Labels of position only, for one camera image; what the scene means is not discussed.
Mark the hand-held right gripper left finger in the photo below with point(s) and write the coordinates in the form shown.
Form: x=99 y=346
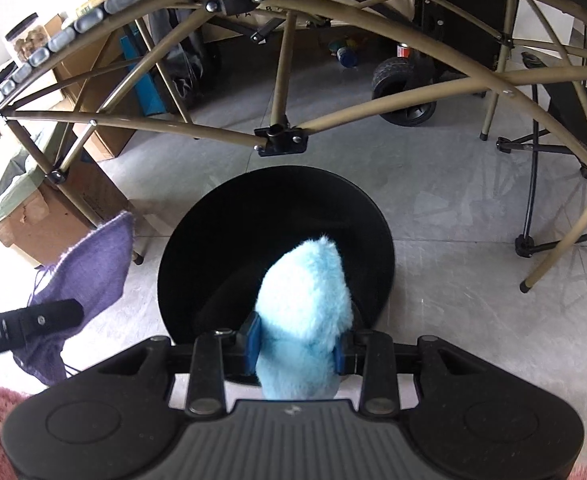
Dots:
x=252 y=345

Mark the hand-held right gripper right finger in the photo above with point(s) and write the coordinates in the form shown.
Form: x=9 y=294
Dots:
x=340 y=360

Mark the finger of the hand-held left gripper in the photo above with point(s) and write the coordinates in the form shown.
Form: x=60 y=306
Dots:
x=48 y=320

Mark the blue fluffy toy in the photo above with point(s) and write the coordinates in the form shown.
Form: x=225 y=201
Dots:
x=303 y=320

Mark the purple knit pouch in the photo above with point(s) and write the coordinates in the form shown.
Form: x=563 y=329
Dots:
x=98 y=260

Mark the black waste bin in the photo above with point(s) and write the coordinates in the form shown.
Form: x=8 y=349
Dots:
x=233 y=260

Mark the brown cardboard box bin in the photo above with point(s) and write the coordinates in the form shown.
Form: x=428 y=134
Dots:
x=83 y=195

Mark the olive folding table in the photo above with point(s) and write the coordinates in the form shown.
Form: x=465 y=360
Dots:
x=281 y=140

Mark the large open cardboard box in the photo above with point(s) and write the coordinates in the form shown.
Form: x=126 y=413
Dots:
x=103 y=105

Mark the blue flat box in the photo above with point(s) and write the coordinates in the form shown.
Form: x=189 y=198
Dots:
x=146 y=85

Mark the clear jar of nuts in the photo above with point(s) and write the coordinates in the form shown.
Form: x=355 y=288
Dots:
x=28 y=42

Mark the black wagon wheel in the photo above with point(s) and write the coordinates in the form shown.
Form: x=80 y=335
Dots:
x=403 y=85

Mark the dark grey bag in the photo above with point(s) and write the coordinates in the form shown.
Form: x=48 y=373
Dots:
x=183 y=70

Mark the blue plastic bottle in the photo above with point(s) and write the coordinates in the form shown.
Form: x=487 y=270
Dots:
x=348 y=57

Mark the red small can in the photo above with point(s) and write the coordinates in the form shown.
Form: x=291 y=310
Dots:
x=402 y=51

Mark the black folding chair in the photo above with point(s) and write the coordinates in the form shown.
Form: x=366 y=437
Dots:
x=578 y=105

